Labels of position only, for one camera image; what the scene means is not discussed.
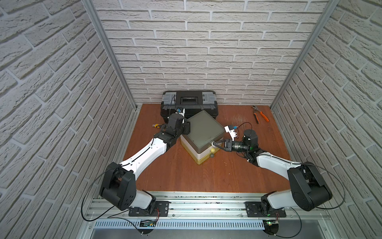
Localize grey three-drawer storage box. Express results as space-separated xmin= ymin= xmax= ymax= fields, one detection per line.
xmin=181 ymin=111 xmax=225 ymax=165

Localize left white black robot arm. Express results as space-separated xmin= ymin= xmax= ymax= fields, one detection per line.
xmin=99 ymin=113 xmax=191 ymax=214

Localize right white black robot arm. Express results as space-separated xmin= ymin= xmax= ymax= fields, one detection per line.
xmin=211 ymin=129 xmax=332 ymax=216

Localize black plastic toolbox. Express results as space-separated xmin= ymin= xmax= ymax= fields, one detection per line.
xmin=160 ymin=90 xmax=218 ymax=123

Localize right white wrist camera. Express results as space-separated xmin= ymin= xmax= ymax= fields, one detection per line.
xmin=224 ymin=125 xmax=238 ymax=141

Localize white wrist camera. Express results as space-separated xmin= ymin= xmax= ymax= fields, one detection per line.
xmin=224 ymin=125 xmax=238 ymax=141
xmin=176 ymin=107 xmax=186 ymax=117

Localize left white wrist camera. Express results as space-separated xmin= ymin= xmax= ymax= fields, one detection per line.
xmin=176 ymin=107 xmax=186 ymax=117

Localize orange handled pliers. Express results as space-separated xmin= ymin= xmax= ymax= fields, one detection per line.
xmin=252 ymin=106 xmax=270 ymax=124

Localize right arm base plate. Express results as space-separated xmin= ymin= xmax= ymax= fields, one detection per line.
xmin=244 ymin=201 xmax=287 ymax=218

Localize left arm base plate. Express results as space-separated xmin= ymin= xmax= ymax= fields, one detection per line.
xmin=128 ymin=201 xmax=170 ymax=217

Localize aluminium front rail frame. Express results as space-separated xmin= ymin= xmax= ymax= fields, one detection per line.
xmin=76 ymin=191 xmax=341 ymax=239

